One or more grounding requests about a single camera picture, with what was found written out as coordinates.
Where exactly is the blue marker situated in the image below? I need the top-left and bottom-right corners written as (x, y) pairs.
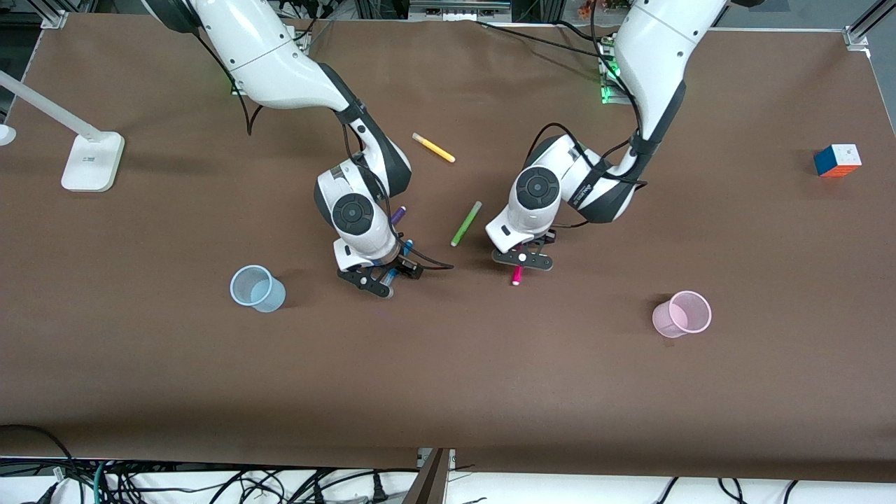
top-left (381, 239), bottom-right (414, 296)

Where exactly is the green marker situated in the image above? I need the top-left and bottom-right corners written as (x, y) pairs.
top-left (450, 201), bottom-right (483, 248)

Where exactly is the translucent blue plastic cup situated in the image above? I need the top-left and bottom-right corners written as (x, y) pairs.
top-left (230, 265), bottom-right (286, 313)

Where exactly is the brown table mat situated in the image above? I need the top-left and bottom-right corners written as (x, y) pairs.
top-left (0, 14), bottom-right (896, 484)

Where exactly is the yellow marker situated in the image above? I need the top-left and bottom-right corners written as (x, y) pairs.
top-left (412, 132), bottom-right (456, 164)

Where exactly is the translucent pink plastic cup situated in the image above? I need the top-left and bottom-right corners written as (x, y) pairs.
top-left (652, 290), bottom-right (713, 339)

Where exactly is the white desk lamp stand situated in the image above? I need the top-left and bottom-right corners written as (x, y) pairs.
top-left (0, 70), bottom-right (125, 193)

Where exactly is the colourful puzzle cube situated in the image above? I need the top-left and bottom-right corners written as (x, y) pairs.
top-left (813, 143), bottom-right (863, 179)

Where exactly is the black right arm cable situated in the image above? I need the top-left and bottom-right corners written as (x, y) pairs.
top-left (190, 28), bottom-right (456, 272)

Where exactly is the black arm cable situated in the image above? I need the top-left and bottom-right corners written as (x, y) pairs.
top-left (524, 0), bottom-right (649, 230)
top-left (190, 28), bottom-right (456, 272)

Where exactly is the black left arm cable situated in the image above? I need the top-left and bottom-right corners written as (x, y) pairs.
top-left (524, 0), bottom-right (649, 230)

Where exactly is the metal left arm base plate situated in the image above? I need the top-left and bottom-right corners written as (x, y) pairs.
top-left (598, 35), bottom-right (631, 106)

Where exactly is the metal table leg bracket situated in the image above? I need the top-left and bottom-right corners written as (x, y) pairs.
top-left (402, 448), bottom-right (456, 504)

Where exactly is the black cable across mat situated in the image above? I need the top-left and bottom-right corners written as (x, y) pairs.
top-left (476, 20), bottom-right (617, 58)

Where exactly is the silver frame crossbar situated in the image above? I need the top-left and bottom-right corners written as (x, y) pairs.
top-left (408, 0), bottom-right (513, 20)

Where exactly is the black looped floor cable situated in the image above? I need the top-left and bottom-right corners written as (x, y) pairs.
top-left (0, 423), bottom-right (74, 491)

